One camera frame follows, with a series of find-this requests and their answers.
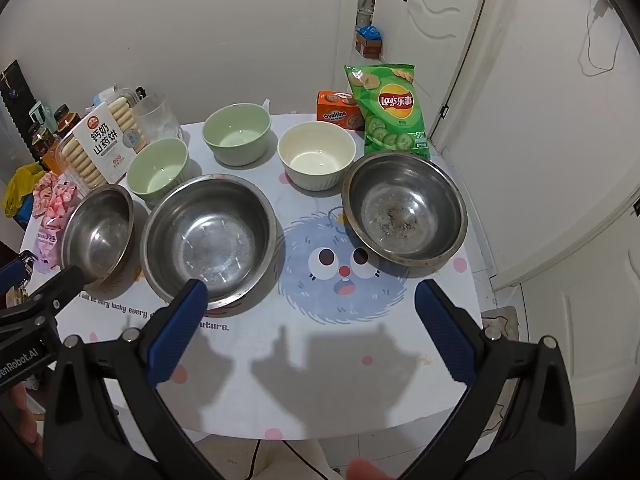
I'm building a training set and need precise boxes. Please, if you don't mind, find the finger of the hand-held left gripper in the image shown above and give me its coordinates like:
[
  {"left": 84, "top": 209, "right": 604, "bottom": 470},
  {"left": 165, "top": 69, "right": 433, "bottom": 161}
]
[
  {"left": 0, "top": 261, "right": 31, "bottom": 306},
  {"left": 25, "top": 265, "right": 86, "bottom": 312}
]

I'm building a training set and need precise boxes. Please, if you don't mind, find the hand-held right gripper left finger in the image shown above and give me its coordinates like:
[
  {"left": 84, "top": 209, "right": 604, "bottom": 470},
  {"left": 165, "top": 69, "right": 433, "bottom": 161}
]
[{"left": 44, "top": 279, "right": 211, "bottom": 480}]

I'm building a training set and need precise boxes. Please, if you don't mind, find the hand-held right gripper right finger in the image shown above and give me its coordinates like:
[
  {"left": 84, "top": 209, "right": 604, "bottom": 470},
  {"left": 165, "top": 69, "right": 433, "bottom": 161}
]
[{"left": 400, "top": 280, "right": 596, "bottom": 480}]

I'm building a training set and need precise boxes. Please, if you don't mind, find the small steel bowl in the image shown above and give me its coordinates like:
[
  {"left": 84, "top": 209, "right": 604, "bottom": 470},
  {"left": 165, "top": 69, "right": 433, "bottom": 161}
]
[{"left": 60, "top": 185, "right": 135, "bottom": 288}]

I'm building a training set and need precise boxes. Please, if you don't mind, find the large steel bowl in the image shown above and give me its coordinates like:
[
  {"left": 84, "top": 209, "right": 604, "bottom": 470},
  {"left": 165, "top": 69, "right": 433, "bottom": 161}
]
[
  {"left": 342, "top": 152, "right": 468, "bottom": 277},
  {"left": 141, "top": 175, "right": 278, "bottom": 311}
]

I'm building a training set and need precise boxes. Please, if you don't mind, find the small green bowl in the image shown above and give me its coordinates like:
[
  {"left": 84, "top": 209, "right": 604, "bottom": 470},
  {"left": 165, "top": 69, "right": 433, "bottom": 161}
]
[{"left": 126, "top": 138, "right": 190, "bottom": 202}]

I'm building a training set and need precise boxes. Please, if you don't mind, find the large green bowl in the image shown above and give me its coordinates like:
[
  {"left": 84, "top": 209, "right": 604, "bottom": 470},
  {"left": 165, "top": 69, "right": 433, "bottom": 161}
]
[{"left": 202, "top": 104, "right": 272, "bottom": 167}]

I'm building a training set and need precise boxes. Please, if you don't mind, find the cream ribbed bowl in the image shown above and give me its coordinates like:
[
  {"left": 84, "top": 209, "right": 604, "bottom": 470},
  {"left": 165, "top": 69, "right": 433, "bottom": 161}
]
[{"left": 277, "top": 121, "right": 357, "bottom": 192}]

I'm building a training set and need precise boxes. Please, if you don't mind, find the floor mat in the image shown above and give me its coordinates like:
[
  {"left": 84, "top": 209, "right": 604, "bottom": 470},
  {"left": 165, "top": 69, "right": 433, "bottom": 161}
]
[{"left": 481, "top": 305, "right": 521, "bottom": 333}]

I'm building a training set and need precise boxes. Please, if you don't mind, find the pink marshmallow bag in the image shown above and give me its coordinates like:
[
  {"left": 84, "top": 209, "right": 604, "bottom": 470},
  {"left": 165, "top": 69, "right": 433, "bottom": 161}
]
[{"left": 32, "top": 172, "right": 82, "bottom": 272}]

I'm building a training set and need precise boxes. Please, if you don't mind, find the printed tablecloth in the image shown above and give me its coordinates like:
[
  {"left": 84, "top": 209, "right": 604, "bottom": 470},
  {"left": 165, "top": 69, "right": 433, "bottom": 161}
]
[{"left": 22, "top": 110, "right": 484, "bottom": 442}]

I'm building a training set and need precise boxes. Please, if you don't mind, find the biscuit pack with white sleeve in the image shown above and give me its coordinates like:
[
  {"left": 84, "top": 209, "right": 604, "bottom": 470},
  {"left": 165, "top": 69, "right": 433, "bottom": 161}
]
[{"left": 55, "top": 89, "right": 151, "bottom": 192}]

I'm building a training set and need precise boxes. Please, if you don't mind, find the clear glass cup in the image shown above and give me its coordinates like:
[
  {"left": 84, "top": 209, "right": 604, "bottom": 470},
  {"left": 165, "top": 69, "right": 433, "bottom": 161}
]
[{"left": 132, "top": 94, "right": 183, "bottom": 145}]

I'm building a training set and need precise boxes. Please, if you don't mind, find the green chips bag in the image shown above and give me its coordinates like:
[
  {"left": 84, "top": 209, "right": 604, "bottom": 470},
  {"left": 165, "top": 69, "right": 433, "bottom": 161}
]
[{"left": 344, "top": 64, "right": 432, "bottom": 161}]

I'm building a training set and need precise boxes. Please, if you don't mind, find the orange snack box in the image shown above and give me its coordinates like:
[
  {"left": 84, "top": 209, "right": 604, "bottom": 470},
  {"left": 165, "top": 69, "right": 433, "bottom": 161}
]
[{"left": 317, "top": 91, "right": 365, "bottom": 132}]

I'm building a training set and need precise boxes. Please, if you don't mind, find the brown cardboard box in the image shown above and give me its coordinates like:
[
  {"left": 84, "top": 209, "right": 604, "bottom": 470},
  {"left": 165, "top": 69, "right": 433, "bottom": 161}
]
[{"left": 355, "top": 32, "right": 383, "bottom": 59}]

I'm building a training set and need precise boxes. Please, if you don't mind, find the white door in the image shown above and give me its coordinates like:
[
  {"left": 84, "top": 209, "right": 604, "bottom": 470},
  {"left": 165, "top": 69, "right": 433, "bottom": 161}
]
[{"left": 375, "top": 0, "right": 496, "bottom": 128}]

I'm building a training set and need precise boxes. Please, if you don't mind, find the black cable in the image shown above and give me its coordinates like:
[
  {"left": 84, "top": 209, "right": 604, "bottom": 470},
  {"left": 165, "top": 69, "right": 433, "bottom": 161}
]
[{"left": 247, "top": 440, "right": 326, "bottom": 480}]

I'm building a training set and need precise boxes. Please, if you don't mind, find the white wall cable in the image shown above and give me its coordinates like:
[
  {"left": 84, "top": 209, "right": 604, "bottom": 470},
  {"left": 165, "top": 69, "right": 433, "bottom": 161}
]
[{"left": 586, "top": 0, "right": 632, "bottom": 78}]

